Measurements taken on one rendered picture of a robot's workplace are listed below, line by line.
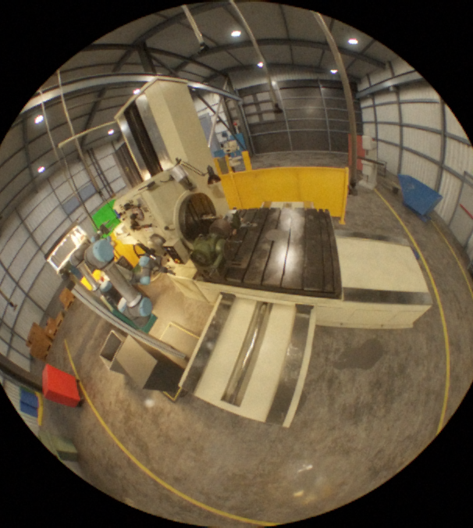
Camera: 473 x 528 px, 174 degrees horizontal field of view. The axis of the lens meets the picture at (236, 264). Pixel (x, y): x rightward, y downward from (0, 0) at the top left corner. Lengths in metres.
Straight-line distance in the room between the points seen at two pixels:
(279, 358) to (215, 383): 0.53
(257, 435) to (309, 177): 4.07
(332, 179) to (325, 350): 2.92
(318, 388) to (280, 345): 0.93
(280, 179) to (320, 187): 0.83
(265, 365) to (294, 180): 3.10
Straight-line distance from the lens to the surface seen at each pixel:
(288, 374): 1.24
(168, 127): 1.91
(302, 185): 3.38
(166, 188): 1.50
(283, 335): 1.32
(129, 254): 4.34
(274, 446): 2.15
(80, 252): 1.54
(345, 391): 2.13
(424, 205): 5.89
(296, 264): 1.31
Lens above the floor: 1.97
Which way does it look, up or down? 44 degrees down
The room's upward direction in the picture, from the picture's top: 21 degrees counter-clockwise
